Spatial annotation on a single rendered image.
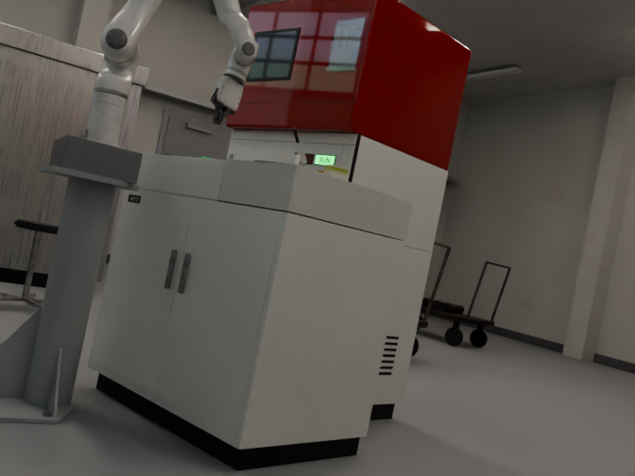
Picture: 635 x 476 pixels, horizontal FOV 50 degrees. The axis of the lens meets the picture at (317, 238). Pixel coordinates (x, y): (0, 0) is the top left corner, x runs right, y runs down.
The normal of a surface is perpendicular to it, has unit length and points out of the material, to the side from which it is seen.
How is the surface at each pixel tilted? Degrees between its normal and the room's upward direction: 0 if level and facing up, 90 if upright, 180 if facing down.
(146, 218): 90
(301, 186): 90
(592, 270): 90
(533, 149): 90
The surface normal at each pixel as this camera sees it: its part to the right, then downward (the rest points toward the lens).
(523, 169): -0.83, -0.18
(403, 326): 0.71, 0.13
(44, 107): 0.50, 0.09
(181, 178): -0.67, -0.15
